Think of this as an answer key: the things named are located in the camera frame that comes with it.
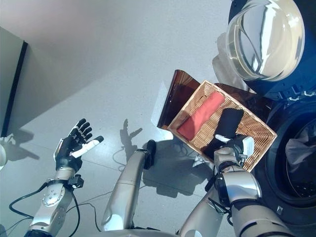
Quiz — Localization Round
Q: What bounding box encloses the white cylindrical device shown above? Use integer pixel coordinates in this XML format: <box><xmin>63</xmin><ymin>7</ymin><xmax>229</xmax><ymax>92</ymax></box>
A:
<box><xmin>0</xmin><ymin>134</ymin><xmax>8</xmax><ymax>171</ymax></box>

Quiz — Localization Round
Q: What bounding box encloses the rectangular wicker basket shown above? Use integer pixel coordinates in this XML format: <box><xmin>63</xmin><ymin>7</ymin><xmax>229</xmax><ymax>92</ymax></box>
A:
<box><xmin>167</xmin><ymin>79</ymin><xmax>278</xmax><ymax>173</ymax></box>

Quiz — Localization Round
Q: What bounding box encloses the round glass washing machine door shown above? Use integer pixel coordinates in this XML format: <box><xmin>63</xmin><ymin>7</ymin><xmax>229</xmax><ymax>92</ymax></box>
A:
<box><xmin>211</xmin><ymin>0</ymin><xmax>316</xmax><ymax>97</ymax></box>

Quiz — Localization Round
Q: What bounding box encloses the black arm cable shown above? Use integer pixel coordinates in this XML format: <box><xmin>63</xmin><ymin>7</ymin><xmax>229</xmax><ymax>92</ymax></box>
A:
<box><xmin>208</xmin><ymin>197</ymin><xmax>235</xmax><ymax>226</ymax></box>
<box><xmin>9</xmin><ymin>182</ymin><xmax>81</xmax><ymax>232</ymax></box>

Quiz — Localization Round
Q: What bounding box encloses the left silver robot leg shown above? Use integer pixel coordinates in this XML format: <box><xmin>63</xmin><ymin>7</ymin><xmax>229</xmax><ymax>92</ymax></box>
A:
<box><xmin>100</xmin><ymin>139</ymin><xmax>157</xmax><ymax>232</ymax></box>

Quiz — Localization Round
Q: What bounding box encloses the dark grey washing machine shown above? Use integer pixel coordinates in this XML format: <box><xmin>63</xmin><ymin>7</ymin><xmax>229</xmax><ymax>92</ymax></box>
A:
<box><xmin>248</xmin><ymin>83</ymin><xmax>316</xmax><ymax>237</ymax></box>

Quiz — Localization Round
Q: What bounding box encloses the silver robot leg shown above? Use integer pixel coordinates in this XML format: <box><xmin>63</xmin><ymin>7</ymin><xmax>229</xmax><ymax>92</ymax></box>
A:
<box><xmin>100</xmin><ymin>139</ymin><xmax>157</xmax><ymax>232</ymax></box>
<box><xmin>176</xmin><ymin>169</ymin><xmax>233</xmax><ymax>236</ymax></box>

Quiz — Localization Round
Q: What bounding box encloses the right silver robot leg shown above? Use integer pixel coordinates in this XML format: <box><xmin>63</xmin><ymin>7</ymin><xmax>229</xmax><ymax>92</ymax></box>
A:
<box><xmin>176</xmin><ymin>169</ymin><xmax>233</xmax><ymax>236</ymax></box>

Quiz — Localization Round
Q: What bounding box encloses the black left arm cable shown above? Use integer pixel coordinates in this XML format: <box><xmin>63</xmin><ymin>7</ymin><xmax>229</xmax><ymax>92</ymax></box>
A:
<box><xmin>9</xmin><ymin>182</ymin><xmax>81</xmax><ymax>232</ymax></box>

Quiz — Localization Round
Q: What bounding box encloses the silver robot torso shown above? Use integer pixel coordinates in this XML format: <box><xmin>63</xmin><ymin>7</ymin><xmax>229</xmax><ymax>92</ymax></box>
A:
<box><xmin>80</xmin><ymin>228</ymin><xmax>224</xmax><ymax>237</ymax></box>

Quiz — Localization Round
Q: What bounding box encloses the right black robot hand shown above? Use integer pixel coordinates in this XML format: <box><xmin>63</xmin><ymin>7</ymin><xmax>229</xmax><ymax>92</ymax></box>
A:
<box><xmin>213</xmin><ymin>134</ymin><xmax>255</xmax><ymax>165</ymax></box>

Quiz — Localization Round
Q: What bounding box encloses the brown translucent acrylic stool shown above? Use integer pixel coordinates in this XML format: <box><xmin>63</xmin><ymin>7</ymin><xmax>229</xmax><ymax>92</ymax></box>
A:
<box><xmin>157</xmin><ymin>69</ymin><xmax>275</xmax><ymax>129</ymax></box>

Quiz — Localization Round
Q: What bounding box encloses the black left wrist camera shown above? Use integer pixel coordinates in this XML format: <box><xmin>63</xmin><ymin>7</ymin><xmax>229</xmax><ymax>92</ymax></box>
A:
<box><xmin>68</xmin><ymin>174</ymin><xmax>84</xmax><ymax>189</ymax></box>

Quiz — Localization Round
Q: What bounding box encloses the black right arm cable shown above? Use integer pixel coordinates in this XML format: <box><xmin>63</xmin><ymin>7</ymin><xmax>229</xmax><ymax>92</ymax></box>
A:
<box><xmin>208</xmin><ymin>197</ymin><xmax>235</xmax><ymax>226</ymax></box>

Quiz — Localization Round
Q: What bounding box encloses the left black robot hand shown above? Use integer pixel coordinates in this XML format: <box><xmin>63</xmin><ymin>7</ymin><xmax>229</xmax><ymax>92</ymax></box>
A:
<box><xmin>53</xmin><ymin>118</ymin><xmax>104</xmax><ymax>171</ymax></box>

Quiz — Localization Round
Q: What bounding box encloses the black cloth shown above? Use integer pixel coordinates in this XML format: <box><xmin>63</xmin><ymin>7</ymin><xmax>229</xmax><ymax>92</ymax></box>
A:
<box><xmin>203</xmin><ymin>107</ymin><xmax>245</xmax><ymax>159</ymax></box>

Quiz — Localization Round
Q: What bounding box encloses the thin white floor cable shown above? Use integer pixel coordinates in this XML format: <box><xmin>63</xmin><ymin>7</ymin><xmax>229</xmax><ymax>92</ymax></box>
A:
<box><xmin>113</xmin><ymin>145</ymin><xmax>139</xmax><ymax>171</ymax></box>

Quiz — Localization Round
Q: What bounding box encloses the grey panel with black edge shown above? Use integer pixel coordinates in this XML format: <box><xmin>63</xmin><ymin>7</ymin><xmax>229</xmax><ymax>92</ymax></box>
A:
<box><xmin>0</xmin><ymin>25</ymin><xmax>29</xmax><ymax>138</ymax></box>

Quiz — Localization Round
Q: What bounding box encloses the rolled coral red cloth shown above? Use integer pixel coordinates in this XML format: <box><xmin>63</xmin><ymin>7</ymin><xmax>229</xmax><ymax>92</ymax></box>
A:
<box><xmin>177</xmin><ymin>91</ymin><xmax>226</xmax><ymax>144</ymax></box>

